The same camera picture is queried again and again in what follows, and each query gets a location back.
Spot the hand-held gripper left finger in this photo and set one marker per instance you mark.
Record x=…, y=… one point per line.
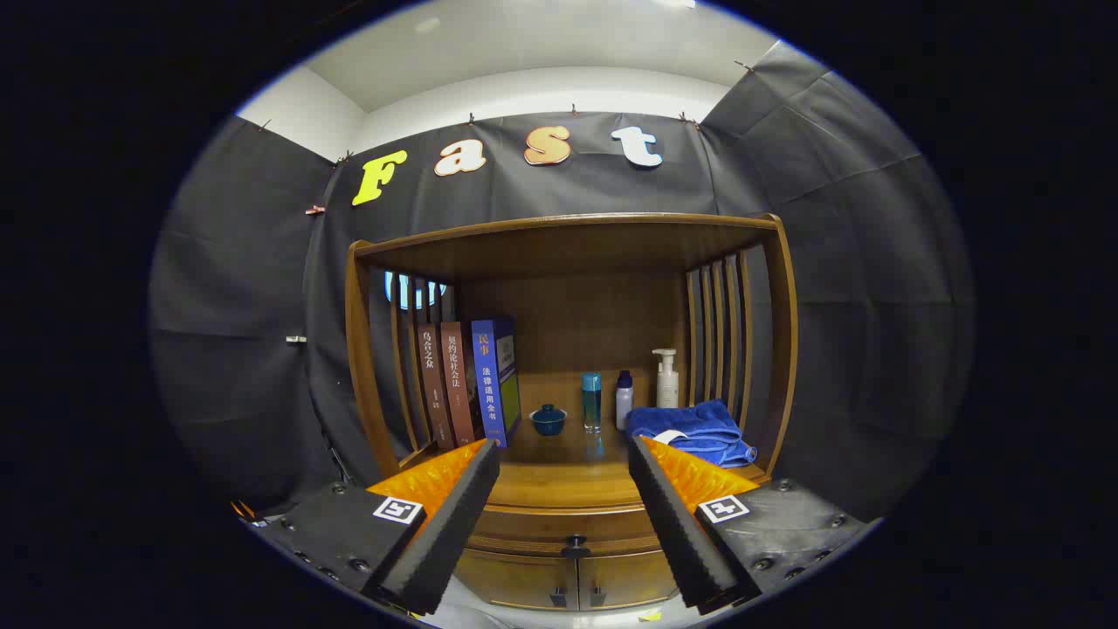
x=454, y=515

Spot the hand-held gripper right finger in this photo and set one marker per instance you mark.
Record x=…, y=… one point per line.
x=672, y=515

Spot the wooden drawer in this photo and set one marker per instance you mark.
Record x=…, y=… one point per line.
x=541, y=524

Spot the wooden cabinet door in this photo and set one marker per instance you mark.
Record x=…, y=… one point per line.
x=624, y=578
x=515, y=578

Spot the wooden cabinet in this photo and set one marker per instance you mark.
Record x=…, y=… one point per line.
x=568, y=253

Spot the blue folded towel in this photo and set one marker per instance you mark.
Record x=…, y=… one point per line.
x=707, y=432

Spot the white bottle blue cap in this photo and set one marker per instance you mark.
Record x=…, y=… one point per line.
x=624, y=404

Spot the reddish brown book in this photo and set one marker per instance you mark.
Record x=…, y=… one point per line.
x=458, y=384

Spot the white pump bottle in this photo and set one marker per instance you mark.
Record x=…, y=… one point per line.
x=667, y=384

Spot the blue lidded teacup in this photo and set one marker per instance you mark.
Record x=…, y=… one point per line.
x=548, y=422

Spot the dark brown book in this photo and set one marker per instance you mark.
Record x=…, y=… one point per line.
x=432, y=384

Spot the thick blue book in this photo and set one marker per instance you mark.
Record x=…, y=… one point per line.
x=489, y=384

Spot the teal glass bottle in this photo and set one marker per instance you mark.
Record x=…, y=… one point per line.
x=591, y=397

